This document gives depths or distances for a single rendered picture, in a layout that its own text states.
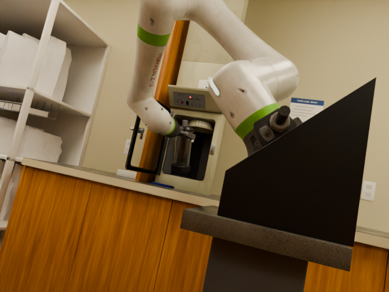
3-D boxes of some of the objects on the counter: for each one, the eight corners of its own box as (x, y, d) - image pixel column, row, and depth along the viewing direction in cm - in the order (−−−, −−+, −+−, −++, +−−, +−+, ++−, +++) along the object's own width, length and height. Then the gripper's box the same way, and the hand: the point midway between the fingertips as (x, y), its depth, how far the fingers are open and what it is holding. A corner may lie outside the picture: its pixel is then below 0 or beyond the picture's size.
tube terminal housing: (168, 185, 196) (191, 76, 205) (215, 195, 186) (237, 80, 195) (153, 183, 172) (180, 60, 181) (206, 195, 162) (232, 64, 172)
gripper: (193, 123, 132) (205, 134, 154) (150, 117, 139) (167, 128, 160) (190, 139, 131) (202, 148, 153) (147, 132, 138) (164, 142, 159)
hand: (183, 137), depth 154 cm, fingers closed on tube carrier, 9 cm apart
